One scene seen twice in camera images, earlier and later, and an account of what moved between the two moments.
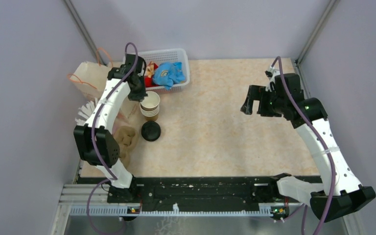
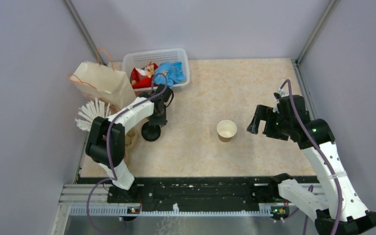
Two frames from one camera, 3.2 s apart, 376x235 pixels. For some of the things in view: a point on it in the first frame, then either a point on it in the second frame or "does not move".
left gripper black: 139,96 → 161,121
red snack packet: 149,72 does not move
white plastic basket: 176,56 does not move
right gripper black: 258,92 → 266,113
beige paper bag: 89,78 does not move
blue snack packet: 168,74 does not move
